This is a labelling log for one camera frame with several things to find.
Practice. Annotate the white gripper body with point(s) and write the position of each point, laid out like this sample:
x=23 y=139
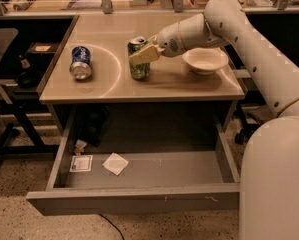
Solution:
x=168 y=42

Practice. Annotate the green soda can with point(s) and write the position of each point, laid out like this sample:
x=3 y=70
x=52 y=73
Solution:
x=140 y=71

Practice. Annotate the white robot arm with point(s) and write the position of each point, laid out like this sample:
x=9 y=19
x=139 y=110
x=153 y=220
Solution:
x=269 y=185

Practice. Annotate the blue soda can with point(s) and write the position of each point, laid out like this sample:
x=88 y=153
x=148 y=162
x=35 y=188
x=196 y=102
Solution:
x=80 y=67

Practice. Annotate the open grey drawer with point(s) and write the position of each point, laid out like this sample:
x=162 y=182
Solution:
x=180 y=162

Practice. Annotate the white bowl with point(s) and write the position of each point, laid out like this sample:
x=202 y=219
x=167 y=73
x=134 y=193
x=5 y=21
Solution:
x=205 y=61

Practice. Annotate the grey cabinet desk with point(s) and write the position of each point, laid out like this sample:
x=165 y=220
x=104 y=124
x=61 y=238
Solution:
x=106 y=36

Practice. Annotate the white square paper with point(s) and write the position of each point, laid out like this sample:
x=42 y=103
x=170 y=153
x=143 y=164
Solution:
x=115 y=164

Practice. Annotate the crumpled paper scrap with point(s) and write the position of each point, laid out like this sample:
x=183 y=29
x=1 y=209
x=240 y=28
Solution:
x=79 y=147

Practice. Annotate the blue bordered label card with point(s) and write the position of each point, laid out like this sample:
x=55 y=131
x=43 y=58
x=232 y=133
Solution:
x=82 y=163

